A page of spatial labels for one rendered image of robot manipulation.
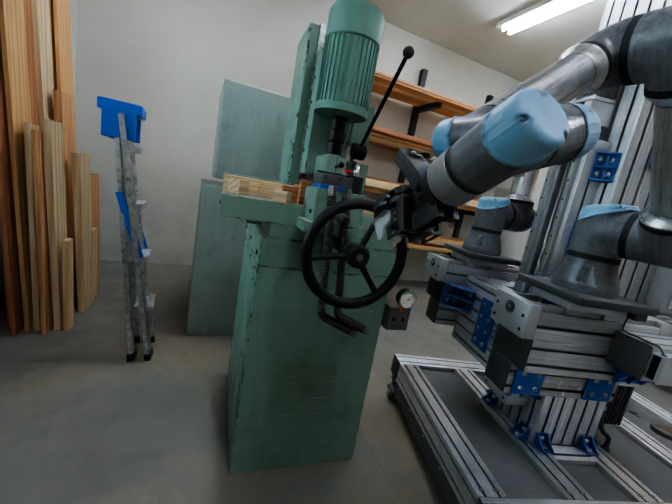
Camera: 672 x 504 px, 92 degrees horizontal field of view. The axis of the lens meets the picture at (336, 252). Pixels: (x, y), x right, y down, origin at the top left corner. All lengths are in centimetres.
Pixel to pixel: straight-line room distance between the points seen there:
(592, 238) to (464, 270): 51
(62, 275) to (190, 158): 159
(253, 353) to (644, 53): 110
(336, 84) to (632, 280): 113
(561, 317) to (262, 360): 83
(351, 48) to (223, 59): 242
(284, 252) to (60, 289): 147
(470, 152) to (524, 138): 6
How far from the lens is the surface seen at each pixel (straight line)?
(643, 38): 84
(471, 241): 144
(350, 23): 115
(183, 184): 334
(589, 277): 105
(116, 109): 169
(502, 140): 40
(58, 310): 222
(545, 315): 97
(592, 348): 111
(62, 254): 211
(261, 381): 112
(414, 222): 52
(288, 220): 95
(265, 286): 98
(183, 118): 336
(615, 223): 104
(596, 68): 82
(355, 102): 110
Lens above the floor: 96
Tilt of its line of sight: 11 degrees down
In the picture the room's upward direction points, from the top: 10 degrees clockwise
